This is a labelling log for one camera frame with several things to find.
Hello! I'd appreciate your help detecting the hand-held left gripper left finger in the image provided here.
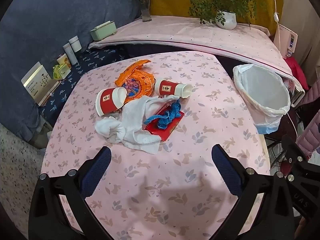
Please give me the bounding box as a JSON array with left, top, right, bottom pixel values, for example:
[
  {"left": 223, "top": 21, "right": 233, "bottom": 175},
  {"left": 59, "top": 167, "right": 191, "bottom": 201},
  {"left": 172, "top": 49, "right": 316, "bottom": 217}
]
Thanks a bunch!
[{"left": 29, "top": 146, "right": 112, "bottom": 240}]

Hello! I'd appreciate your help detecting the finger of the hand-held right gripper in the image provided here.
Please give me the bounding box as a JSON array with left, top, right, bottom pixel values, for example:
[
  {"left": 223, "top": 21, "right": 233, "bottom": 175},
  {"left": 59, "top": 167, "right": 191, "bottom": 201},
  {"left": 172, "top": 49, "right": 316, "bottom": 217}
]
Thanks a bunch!
[{"left": 281, "top": 134, "right": 320, "bottom": 179}]

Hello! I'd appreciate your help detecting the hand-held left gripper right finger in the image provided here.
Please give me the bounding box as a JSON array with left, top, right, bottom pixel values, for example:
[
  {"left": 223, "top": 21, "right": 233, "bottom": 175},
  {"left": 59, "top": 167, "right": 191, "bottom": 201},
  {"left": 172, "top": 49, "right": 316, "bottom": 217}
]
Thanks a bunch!
[{"left": 211, "top": 144, "right": 295, "bottom": 240}]

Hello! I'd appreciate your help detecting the light blue trash bin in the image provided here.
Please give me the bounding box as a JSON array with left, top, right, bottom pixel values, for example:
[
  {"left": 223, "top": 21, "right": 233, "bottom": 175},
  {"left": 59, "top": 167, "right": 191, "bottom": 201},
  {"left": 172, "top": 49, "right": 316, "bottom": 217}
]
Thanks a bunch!
[{"left": 255, "top": 116, "right": 282, "bottom": 135}]

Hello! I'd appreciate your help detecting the white towel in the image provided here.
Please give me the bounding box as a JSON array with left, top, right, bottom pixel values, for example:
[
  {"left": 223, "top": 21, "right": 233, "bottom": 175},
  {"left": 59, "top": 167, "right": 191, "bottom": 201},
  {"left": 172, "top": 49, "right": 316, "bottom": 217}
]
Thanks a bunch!
[{"left": 95, "top": 95, "right": 173, "bottom": 155}]

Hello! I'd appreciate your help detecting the red box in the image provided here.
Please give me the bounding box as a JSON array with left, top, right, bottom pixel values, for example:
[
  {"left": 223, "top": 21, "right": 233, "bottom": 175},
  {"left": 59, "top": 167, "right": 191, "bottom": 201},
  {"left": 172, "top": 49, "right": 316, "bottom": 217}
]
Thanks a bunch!
[{"left": 144, "top": 105, "right": 185, "bottom": 142}]

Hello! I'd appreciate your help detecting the white lined trash bin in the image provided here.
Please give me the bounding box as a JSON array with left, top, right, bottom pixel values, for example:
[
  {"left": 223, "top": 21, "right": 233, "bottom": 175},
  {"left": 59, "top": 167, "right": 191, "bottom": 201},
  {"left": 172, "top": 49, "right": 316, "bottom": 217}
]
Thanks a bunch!
[{"left": 233, "top": 64, "right": 292, "bottom": 128}]

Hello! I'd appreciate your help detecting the red and white paper cup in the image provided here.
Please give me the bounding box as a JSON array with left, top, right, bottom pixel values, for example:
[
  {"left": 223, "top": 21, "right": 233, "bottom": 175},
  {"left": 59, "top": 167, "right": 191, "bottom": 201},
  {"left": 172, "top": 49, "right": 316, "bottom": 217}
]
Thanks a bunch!
[
  {"left": 96, "top": 87, "right": 127, "bottom": 117},
  {"left": 154, "top": 78, "right": 193, "bottom": 98}
]

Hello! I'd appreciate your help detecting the blue ribbon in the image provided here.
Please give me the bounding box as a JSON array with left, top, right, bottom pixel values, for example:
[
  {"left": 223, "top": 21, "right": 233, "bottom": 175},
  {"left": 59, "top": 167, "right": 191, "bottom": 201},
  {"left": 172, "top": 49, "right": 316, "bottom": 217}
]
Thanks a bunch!
[{"left": 143, "top": 99, "right": 182, "bottom": 131}]

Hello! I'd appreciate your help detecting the orange printed plastic bag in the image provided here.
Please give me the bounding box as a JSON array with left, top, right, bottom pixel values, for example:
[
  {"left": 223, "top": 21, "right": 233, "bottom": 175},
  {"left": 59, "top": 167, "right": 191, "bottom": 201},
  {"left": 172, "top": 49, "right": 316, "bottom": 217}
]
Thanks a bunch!
[{"left": 114, "top": 59, "right": 156, "bottom": 104}]

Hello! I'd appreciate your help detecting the dark red cloth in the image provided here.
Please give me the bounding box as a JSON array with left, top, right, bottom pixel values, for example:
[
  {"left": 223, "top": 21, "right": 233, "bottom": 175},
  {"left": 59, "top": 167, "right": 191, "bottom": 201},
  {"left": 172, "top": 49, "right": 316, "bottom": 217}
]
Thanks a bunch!
[{"left": 280, "top": 159, "right": 292, "bottom": 177}]

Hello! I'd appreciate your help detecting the pink padded jacket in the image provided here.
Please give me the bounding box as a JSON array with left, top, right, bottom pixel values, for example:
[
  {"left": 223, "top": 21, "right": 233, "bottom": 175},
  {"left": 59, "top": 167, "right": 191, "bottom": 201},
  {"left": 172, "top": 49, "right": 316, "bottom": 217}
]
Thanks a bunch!
[{"left": 295, "top": 80, "right": 320, "bottom": 165}]

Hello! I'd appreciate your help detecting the red cushion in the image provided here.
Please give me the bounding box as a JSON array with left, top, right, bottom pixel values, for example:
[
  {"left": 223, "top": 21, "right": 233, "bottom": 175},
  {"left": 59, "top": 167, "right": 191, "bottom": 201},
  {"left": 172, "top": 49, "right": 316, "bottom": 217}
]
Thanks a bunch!
[{"left": 285, "top": 56, "right": 309, "bottom": 89}]

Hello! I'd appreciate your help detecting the green packet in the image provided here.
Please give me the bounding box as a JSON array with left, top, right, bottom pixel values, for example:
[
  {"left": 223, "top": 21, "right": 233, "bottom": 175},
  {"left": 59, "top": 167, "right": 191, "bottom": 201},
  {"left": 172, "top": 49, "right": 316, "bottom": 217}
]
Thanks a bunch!
[{"left": 52, "top": 64, "right": 72, "bottom": 80}]

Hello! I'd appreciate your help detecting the white gift box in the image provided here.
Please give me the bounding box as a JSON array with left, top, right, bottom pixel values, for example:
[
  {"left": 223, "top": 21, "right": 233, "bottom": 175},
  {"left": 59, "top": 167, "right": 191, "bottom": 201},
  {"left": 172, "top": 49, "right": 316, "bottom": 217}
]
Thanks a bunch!
[{"left": 21, "top": 62, "right": 61, "bottom": 107}]

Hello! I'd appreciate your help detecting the dark blue printed cloth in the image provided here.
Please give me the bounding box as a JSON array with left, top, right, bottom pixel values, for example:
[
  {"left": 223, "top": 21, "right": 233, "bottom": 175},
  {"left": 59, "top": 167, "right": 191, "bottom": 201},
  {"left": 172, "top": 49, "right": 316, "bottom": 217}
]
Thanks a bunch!
[{"left": 40, "top": 45, "right": 130, "bottom": 125}]

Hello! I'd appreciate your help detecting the small can with orange print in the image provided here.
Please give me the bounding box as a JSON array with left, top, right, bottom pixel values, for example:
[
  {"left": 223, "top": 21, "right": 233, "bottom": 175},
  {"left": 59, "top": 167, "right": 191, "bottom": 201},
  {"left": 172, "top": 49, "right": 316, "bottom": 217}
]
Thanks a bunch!
[{"left": 56, "top": 54, "right": 69, "bottom": 68}]

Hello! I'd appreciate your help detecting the tall white canister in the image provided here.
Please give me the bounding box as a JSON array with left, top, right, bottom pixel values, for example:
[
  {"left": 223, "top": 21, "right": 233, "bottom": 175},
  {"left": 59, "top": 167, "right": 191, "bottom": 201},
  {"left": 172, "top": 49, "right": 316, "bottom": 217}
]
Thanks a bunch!
[{"left": 62, "top": 42, "right": 78, "bottom": 65}]

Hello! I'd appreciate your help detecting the short white canister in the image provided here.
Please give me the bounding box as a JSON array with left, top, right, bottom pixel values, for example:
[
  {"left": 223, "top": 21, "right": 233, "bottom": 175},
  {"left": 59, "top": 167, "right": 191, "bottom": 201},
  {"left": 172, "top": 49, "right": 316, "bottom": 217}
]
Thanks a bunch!
[{"left": 69, "top": 36, "right": 82, "bottom": 53}]

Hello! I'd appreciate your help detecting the beige curtain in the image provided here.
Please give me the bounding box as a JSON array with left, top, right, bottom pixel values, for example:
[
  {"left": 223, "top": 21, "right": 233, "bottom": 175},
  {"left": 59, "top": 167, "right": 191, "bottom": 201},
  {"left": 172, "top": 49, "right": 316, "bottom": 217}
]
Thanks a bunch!
[{"left": 282, "top": 0, "right": 320, "bottom": 85}]

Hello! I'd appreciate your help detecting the pale green box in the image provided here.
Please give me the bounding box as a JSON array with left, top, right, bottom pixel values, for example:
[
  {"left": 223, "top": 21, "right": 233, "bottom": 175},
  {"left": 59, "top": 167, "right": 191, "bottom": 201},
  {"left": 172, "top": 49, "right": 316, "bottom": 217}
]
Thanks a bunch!
[{"left": 89, "top": 20, "right": 118, "bottom": 41}]

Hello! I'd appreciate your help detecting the pale pink dotted sheet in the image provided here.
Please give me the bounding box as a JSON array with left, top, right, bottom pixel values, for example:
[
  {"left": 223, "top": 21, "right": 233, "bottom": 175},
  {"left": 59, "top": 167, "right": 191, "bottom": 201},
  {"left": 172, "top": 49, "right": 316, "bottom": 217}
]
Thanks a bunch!
[{"left": 87, "top": 15, "right": 305, "bottom": 105}]

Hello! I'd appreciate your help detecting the white round plant pot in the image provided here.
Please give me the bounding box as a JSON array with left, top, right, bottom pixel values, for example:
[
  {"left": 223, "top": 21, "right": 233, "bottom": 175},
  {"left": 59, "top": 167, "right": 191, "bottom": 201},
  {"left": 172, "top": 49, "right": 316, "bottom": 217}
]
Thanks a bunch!
[{"left": 215, "top": 10, "right": 237, "bottom": 30}]

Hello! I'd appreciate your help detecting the blue backdrop cloth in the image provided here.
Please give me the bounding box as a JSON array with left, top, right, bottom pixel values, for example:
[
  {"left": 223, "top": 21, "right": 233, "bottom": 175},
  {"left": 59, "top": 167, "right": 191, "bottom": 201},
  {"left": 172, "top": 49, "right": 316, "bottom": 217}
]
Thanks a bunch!
[{"left": 0, "top": 0, "right": 150, "bottom": 140}]

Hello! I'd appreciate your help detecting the glass vase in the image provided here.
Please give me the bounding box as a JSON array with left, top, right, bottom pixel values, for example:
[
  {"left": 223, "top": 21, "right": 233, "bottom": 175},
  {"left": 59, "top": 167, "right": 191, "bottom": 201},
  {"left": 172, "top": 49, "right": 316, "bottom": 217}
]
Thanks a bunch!
[{"left": 140, "top": 0, "right": 152, "bottom": 22}]

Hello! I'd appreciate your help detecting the yellow backdrop cloth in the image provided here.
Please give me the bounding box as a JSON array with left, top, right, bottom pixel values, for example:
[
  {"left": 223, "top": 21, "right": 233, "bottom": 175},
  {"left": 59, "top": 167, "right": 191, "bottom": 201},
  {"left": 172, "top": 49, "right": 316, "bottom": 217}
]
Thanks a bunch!
[{"left": 149, "top": 0, "right": 284, "bottom": 29}]

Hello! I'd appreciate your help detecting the white power cord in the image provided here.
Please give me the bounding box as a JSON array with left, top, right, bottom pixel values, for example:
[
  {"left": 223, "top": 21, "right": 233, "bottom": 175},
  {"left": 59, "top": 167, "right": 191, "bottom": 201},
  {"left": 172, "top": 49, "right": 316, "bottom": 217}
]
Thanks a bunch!
[{"left": 287, "top": 112, "right": 298, "bottom": 141}]

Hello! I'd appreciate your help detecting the white cable with switch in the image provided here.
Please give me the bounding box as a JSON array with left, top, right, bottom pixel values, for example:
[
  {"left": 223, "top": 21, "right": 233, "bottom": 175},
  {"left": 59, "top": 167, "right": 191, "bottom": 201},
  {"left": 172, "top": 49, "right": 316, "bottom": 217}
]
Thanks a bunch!
[{"left": 269, "top": 0, "right": 282, "bottom": 48}]

